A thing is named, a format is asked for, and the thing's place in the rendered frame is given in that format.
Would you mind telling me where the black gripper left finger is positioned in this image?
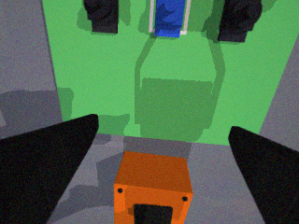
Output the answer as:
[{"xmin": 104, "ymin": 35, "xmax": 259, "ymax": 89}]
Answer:
[{"xmin": 0, "ymin": 114, "xmax": 99, "ymax": 224}]

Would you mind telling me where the blue micro servo with orange cable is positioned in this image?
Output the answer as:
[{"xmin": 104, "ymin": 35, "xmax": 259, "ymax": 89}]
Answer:
[{"xmin": 154, "ymin": 0, "xmax": 185, "ymax": 37}]

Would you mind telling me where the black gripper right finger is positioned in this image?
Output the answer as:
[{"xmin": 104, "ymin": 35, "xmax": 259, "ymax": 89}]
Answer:
[{"xmin": 228, "ymin": 126, "xmax": 299, "ymax": 224}]

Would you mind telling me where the green flat plate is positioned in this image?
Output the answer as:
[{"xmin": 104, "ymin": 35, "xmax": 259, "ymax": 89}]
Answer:
[{"xmin": 42, "ymin": 0, "xmax": 299, "ymax": 146}]

